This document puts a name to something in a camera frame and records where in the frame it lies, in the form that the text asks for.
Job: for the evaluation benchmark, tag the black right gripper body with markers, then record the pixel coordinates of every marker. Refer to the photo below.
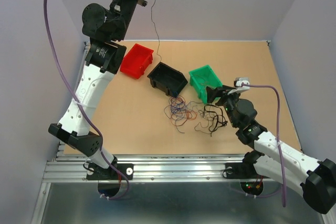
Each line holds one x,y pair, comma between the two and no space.
229,101

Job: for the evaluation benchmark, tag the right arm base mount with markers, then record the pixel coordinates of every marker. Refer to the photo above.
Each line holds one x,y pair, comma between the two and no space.
240,170

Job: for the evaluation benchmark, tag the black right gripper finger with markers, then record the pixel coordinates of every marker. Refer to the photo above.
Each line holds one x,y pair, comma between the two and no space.
228,88
213,93

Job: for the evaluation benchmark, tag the aluminium table frame rail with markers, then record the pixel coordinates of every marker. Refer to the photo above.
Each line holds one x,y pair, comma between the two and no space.
178,145

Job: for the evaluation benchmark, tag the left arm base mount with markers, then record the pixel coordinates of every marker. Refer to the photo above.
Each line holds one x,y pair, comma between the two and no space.
95,172

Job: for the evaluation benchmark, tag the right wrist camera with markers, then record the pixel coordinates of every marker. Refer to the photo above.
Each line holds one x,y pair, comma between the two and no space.
241,84

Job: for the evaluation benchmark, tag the black plastic bin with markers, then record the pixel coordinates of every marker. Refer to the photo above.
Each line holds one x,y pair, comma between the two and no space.
167,79

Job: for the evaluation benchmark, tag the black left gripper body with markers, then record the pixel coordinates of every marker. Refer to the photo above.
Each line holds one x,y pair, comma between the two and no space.
123,10

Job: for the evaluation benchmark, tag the green plastic bin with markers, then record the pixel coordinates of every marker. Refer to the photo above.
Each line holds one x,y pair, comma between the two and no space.
202,77

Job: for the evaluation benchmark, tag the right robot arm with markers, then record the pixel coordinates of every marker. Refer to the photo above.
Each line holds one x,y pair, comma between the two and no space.
312,179

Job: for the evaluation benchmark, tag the red plastic bin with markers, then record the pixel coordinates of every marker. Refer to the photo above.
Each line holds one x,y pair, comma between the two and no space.
136,61

